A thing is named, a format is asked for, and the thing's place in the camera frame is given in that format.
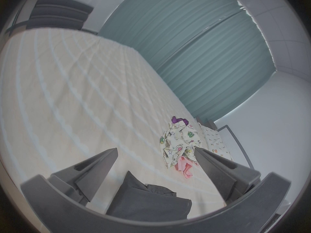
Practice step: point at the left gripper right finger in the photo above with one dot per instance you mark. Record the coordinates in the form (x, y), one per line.
(228, 177)

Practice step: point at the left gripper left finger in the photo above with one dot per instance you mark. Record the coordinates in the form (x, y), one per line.
(83, 181)

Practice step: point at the black T-shirt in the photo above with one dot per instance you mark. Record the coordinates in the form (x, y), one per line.
(145, 203)

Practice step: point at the pile of clothes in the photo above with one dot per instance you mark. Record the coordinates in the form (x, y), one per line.
(179, 139)

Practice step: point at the bed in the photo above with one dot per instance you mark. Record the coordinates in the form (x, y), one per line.
(73, 93)

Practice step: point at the white printed pillow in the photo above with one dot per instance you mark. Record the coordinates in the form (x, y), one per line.
(216, 142)

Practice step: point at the grey bedside table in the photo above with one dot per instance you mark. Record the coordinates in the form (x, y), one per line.
(205, 122)

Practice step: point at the blue-green curtain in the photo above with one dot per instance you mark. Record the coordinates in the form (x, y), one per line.
(218, 69)
(170, 20)

